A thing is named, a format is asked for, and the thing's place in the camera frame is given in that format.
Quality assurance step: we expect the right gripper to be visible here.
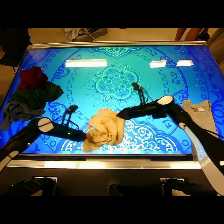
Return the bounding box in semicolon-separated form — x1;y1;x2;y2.
116;101;158;120

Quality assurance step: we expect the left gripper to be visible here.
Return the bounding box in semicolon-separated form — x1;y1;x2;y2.
58;123;89;143

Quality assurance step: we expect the pale yellow T-shirt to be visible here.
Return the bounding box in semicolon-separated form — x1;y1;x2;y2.
81;108;126;154

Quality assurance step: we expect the dark green garment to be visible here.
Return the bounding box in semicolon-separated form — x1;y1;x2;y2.
11;81;65;110

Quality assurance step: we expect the red garment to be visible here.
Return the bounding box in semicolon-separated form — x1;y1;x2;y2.
17;65;50;90

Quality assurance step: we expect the silver frame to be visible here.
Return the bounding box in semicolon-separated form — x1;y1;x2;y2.
0;39;224;197

